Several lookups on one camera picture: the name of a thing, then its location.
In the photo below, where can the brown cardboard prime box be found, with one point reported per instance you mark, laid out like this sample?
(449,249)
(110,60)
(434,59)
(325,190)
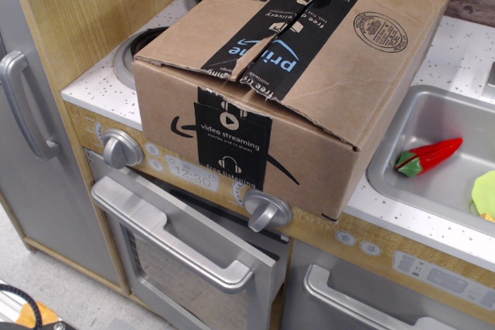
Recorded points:
(284,97)

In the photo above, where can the silver toy sink basin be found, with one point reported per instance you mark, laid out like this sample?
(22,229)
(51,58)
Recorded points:
(426,116)

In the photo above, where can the red toy chili pepper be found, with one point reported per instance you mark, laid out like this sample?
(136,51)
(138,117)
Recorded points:
(416,161)

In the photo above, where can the left silver oven knob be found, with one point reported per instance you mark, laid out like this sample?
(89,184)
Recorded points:
(120,149)

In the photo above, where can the silver oven knob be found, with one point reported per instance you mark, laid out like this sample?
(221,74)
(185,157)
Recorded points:
(120,149)
(266,211)

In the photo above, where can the right silver oven knob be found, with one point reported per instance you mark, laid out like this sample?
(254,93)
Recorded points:
(266,211)

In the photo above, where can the green toy lettuce leaf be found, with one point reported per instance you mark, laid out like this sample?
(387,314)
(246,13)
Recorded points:
(483,194)

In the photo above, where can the yellow toy food piece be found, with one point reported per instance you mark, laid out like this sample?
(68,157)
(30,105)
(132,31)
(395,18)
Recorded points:
(487,216)

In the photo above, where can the grey toy fridge door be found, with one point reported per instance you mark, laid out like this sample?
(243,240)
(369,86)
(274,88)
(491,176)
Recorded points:
(42,189)

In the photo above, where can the grey toy oven door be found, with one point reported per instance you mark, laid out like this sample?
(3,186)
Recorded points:
(195,264)

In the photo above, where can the grey toy dishwasher door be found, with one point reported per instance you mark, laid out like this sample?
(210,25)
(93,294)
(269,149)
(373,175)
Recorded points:
(327,292)

